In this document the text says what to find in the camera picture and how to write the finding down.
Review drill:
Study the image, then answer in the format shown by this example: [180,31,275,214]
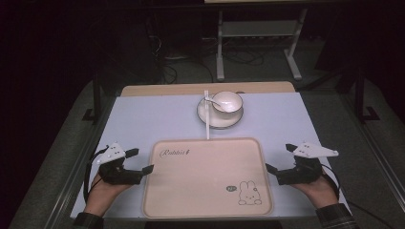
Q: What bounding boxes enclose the beige tray with rabbit print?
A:
[141,136,275,219]

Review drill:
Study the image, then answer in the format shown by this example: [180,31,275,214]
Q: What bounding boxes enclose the black metal stand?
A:
[81,72,103,124]
[353,67,381,124]

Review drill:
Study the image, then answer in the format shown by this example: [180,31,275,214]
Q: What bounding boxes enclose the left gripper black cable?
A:
[82,145,110,204]

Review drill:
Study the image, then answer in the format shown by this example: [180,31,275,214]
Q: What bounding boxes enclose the person's left hand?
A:
[84,173,135,218]

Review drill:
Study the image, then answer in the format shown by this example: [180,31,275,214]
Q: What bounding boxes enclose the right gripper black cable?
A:
[320,163,342,199]

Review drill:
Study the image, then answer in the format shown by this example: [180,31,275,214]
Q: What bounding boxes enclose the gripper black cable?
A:
[82,145,110,204]
[320,163,342,199]

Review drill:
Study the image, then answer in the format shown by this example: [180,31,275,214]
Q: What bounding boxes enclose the black floor cables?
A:
[157,44,266,84]

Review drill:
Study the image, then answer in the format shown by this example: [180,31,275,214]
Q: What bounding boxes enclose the white bowl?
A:
[211,91,245,115]

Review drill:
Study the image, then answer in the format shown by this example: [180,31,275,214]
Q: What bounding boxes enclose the white metal stand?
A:
[215,8,309,82]

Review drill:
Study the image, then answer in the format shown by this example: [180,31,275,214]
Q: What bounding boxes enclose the white chopstick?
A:
[205,90,211,140]
[203,90,210,140]

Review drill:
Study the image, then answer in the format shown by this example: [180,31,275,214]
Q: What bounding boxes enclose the pale blue table mat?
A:
[70,92,352,220]

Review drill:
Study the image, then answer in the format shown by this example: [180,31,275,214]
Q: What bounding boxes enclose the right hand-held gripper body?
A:
[276,141,339,186]

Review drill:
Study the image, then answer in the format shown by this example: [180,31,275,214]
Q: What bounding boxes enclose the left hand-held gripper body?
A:
[96,141,143,186]

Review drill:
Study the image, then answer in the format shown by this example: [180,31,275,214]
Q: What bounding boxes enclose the person's right hand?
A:
[290,170,339,210]

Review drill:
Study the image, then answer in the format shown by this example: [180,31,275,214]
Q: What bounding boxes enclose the white round plate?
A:
[196,94,245,130]

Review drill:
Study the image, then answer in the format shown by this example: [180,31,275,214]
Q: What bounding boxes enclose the white ceramic spoon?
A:
[204,95,231,114]

